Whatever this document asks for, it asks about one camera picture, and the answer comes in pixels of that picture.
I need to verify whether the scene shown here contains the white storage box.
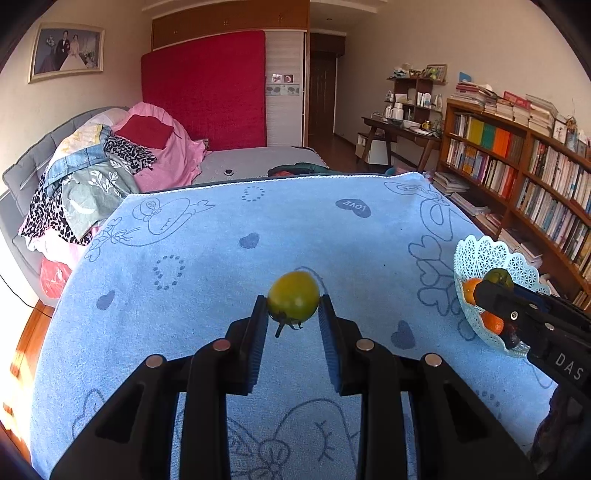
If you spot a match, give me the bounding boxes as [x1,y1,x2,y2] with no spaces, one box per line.
[355,133,393,164]

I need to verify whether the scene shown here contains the dark wooden door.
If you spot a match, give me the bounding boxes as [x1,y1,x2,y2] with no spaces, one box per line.
[308,34,346,139]

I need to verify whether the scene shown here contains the small green tomato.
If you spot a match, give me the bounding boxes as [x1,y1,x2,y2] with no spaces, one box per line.
[267,271,321,339]

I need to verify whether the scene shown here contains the wooden wardrobe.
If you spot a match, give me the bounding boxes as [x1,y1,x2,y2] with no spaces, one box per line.
[151,0,311,148]

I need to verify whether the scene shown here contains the large dark green tomato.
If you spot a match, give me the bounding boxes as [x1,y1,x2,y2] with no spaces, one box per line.
[484,268,514,291]

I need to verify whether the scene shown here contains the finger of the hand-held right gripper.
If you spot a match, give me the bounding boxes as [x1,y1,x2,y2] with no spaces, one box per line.
[512,282,552,305]
[475,279,571,357]

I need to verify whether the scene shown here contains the stack of books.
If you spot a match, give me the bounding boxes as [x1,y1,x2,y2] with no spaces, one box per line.
[450,82,559,137]

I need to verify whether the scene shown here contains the black cable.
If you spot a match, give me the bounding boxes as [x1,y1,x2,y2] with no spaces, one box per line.
[0,274,56,319]

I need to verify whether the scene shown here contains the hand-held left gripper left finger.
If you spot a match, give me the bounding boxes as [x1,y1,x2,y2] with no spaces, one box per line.
[50,295,269,480]

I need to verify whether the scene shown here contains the red mattress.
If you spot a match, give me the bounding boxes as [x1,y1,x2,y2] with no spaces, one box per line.
[141,30,267,151]

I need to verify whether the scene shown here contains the person's right forearm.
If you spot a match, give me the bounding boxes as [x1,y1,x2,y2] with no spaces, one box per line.
[529,383,591,476]

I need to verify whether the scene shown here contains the wooden desk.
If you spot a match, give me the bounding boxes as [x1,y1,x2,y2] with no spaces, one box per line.
[361,116,444,174]

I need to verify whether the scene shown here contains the green leaf print cloth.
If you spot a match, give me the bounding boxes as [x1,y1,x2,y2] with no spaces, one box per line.
[60,159,139,238]

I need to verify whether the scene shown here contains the pink blanket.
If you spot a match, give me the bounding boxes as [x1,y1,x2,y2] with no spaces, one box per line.
[112,102,212,193]

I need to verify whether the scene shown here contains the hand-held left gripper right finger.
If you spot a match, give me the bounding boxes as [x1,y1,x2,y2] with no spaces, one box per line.
[318,294,539,480]

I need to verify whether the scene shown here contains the rows of shelved books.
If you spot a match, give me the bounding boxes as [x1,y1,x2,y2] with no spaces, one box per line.
[445,113,591,278]

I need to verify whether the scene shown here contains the dark green clothing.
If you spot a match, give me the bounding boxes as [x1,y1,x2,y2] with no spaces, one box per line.
[268,161,345,178]

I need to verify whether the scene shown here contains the red pillow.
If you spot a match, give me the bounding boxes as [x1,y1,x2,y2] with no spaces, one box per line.
[115,114,169,149]

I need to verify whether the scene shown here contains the small wooden desktop shelf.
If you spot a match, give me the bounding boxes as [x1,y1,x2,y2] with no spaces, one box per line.
[387,76,448,112]

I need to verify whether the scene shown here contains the light blue plastic lattice basket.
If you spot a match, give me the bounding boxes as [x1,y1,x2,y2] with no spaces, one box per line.
[453,234,552,358]

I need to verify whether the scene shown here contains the blue denim garment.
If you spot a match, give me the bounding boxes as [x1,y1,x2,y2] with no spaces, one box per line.
[46,143,114,183]

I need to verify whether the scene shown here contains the yellow white floral quilt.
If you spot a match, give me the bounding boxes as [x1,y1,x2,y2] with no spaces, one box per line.
[48,122,114,167]

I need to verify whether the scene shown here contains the wooden bookshelf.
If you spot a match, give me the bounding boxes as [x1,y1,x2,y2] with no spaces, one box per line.
[438,99,591,301]

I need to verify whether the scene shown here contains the wardrobe door stickers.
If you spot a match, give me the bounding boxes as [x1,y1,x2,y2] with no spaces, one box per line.
[265,73,301,95]

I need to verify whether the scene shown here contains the framed portrait photo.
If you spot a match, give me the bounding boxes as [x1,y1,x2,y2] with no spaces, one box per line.
[28,23,106,84]

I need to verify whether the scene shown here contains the black white patterned garment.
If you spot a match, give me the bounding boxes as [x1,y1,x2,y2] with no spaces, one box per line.
[19,182,93,246]
[102,135,158,174]

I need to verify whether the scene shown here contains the blue printed towel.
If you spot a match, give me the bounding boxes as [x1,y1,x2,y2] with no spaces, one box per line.
[28,172,559,480]

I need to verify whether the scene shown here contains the piles of floor books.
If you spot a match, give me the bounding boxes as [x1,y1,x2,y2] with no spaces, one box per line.
[429,170,559,296]

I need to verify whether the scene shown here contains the red plastic bag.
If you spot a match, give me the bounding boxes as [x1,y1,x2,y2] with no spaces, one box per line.
[41,256,75,301]

